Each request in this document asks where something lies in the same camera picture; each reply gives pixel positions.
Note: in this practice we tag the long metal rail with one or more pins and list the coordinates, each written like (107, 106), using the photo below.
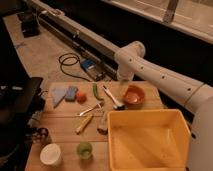
(90, 40)

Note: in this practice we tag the translucent gripper tool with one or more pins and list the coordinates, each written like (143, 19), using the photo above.
(123, 86)

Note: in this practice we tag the silver fork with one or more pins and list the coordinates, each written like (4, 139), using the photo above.
(98, 105)

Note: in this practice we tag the green cup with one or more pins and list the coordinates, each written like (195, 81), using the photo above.
(84, 150)

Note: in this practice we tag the yellow handled knife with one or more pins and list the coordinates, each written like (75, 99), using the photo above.
(83, 124)

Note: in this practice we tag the dark patterned can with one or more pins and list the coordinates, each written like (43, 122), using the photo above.
(41, 136)

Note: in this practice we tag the black box on floor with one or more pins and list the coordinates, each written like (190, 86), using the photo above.
(29, 24)

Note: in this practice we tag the green chili pepper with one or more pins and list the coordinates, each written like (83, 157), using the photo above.
(95, 92)

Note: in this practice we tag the white cup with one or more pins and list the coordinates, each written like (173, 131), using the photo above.
(51, 155)

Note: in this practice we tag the blue device on floor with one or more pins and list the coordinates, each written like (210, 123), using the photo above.
(87, 64)

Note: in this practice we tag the wooden handled scrub brush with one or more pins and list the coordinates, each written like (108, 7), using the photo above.
(102, 126)

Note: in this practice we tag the blue sponge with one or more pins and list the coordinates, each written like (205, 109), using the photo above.
(71, 93)

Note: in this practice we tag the orange tomato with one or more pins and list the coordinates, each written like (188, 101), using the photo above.
(81, 97)

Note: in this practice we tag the orange bowl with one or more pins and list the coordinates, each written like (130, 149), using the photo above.
(134, 95)

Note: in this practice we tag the yellow plastic tray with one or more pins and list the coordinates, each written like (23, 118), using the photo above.
(148, 140)

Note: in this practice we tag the light blue cloth triangle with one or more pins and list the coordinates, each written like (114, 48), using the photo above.
(57, 96)

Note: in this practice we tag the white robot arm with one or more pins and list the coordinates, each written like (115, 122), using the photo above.
(193, 95)

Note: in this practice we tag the black equipment at left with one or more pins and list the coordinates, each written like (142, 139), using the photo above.
(14, 128)

